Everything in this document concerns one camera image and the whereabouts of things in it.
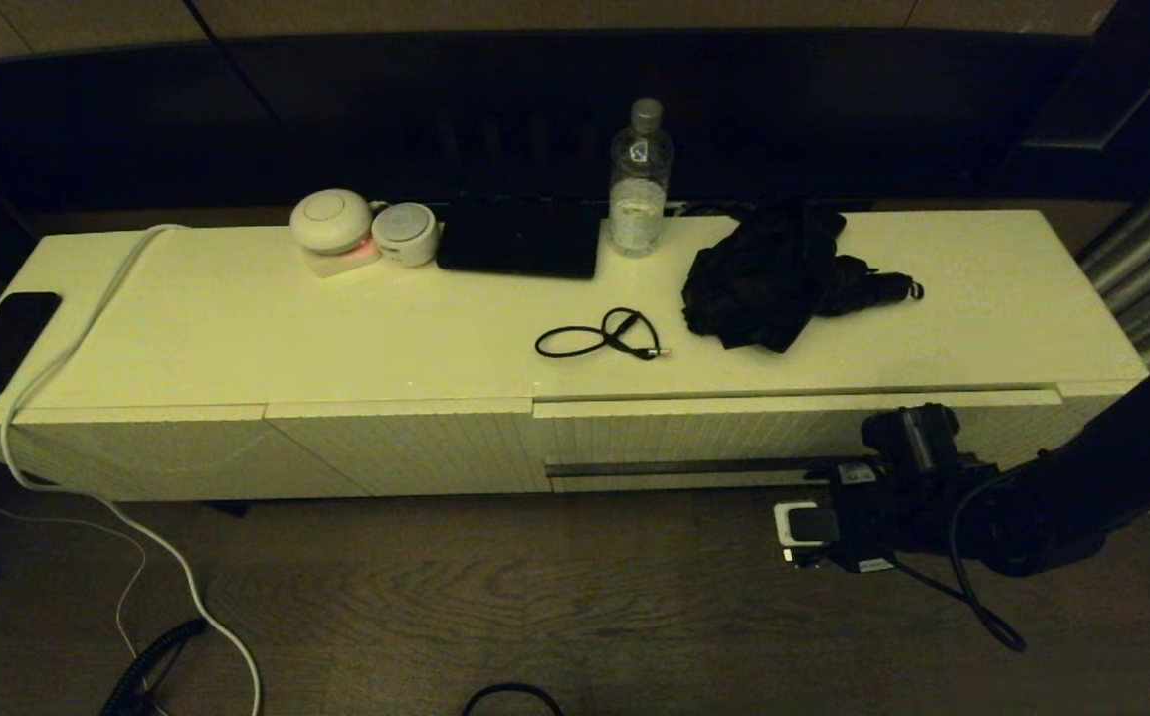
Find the large white dome device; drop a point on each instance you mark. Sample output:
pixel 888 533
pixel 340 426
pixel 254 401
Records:
pixel 330 219

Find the small white round speaker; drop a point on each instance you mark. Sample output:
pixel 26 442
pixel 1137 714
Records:
pixel 405 237

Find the black umbrella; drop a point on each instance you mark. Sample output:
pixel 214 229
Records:
pixel 754 286

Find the white low cabinet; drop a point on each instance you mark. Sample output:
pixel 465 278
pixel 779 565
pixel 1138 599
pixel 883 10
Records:
pixel 336 326

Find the white base with pink light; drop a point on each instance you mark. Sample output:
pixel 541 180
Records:
pixel 344 264

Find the black smartphone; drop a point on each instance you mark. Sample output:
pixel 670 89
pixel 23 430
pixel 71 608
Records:
pixel 0 341

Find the clear bottle with grey cap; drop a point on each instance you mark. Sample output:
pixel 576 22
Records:
pixel 638 207

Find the black flat rectangular device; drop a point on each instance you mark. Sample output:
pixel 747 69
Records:
pixel 520 242

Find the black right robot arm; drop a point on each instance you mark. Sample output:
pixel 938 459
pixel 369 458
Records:
pixel 1112 467

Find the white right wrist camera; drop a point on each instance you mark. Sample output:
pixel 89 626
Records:
pixel 784 522

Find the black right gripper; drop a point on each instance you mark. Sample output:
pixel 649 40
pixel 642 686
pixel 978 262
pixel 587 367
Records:
pixel 863 517

